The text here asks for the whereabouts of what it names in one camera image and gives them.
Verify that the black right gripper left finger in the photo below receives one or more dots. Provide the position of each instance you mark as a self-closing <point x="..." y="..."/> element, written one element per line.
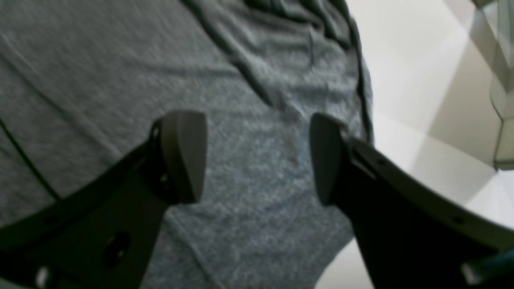
<point x="102" y="237"/>

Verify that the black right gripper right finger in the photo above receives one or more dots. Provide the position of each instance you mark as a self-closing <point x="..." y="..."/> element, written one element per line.
<point x="409" y="236"/>

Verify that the grey t-shirt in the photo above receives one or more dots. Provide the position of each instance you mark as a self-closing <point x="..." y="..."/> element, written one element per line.
<point x="83" y="80"/>

